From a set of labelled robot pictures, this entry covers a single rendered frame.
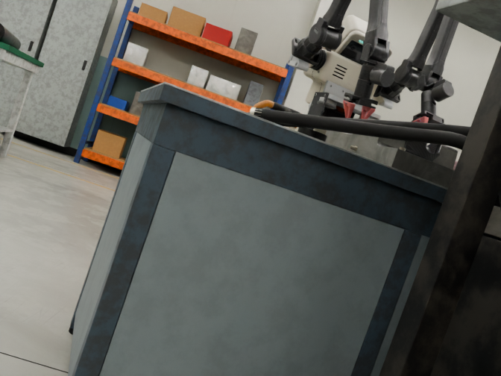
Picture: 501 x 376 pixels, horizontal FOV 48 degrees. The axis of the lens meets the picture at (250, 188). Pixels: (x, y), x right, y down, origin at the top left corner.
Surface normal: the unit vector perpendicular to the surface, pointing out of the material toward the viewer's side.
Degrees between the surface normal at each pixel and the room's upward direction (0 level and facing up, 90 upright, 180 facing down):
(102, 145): 90
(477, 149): 90
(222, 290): 90
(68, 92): 90
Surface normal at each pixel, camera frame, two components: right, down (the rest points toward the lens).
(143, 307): 0.26, 0.14
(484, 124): -0.91, -0.30
